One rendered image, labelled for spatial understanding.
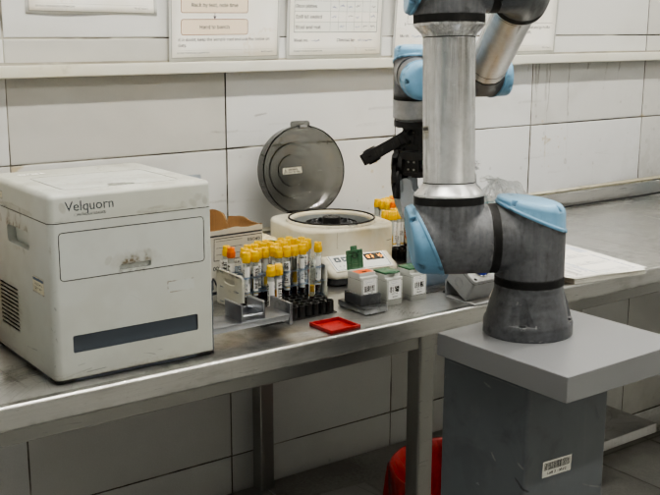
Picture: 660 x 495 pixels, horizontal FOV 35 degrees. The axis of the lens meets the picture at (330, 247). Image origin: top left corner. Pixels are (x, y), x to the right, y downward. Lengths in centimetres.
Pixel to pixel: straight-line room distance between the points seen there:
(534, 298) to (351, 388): 120
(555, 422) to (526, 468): 9
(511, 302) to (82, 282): 69
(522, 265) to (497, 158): 135
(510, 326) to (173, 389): 56
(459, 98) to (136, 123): 92
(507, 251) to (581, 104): 164
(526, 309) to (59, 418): 76
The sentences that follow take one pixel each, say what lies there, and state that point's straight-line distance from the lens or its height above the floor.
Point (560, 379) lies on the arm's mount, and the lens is 159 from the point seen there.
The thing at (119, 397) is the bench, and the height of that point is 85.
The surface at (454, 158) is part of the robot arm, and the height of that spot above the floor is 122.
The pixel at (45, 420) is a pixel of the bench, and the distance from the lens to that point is 163.
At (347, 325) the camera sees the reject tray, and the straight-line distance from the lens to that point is 193.
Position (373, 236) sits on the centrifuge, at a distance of 228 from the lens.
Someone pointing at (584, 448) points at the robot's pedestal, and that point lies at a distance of 184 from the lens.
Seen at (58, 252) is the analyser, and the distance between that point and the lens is 162.
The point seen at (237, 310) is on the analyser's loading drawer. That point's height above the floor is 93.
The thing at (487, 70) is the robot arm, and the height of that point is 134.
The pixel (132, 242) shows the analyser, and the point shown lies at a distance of 166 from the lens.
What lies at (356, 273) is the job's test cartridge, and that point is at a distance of 201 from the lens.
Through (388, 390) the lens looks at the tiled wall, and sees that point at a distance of 293.
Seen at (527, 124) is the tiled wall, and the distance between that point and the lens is 312.
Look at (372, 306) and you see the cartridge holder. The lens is 201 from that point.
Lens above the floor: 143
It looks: 12 degrees down
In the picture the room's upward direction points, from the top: straight up
